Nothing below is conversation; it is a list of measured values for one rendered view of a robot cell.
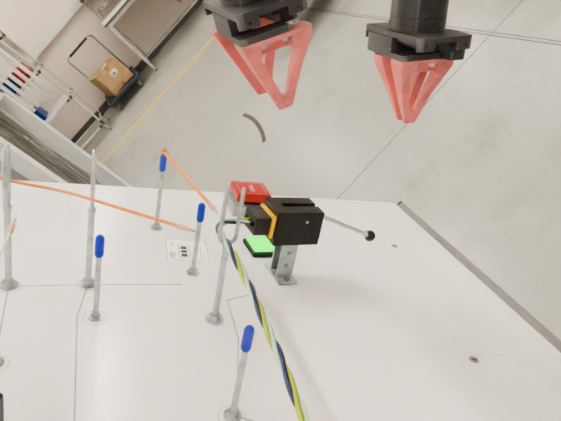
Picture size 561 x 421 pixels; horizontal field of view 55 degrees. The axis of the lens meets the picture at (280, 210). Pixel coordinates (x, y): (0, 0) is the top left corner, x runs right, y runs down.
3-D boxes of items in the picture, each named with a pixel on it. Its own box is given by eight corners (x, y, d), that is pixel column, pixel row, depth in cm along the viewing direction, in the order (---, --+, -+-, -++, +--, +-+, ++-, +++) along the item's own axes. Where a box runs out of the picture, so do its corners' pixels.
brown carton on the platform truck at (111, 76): (124, 75, 776) (104, 58, 758) (134, 73, 730) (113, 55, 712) (107, 96, 769) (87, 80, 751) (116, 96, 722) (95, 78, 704)
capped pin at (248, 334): (219, 413, 42) (235, 323, 38) (234, 406, 43) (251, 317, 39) (230, 426, 41) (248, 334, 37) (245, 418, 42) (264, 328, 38)
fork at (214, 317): (221, 312, 54) (243, 183, 48) (226, 323, 52) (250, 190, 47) (202, 314, 53) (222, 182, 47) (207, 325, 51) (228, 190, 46)
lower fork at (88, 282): (78, 278, 55) (83, 147, 49) (97, 278, 55) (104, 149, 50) (78, 289, 53) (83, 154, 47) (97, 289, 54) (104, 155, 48)
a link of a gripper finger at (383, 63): (401, 136, 56) (412, 43, 51) (366, 117, 61) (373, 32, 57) (454, 129, 58) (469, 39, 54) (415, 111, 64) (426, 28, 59)
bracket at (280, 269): (297, 283, 62) (305, 246, 60) (278, 285, 61) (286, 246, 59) (281, 263, 65) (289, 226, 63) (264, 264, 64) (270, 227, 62)
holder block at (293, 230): (317, 245, 61) (325, 213, 59) (272, 246, 58) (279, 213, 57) (302, 227, 64) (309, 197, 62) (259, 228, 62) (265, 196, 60)
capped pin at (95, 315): (91, 310, 50) (96, 229, 47) (106, 314, 50) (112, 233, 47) (83, 319, 49) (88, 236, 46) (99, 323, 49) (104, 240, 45)
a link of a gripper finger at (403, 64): (394, 132, 57) (404, 41, 52) (360, 114, 63) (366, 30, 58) (446, 124, 59) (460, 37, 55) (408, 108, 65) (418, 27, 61)
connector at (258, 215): (290, 235, 59) (295, 218, 59) (250, 235, 57) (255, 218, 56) (280, 222, 62) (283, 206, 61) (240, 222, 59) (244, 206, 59)
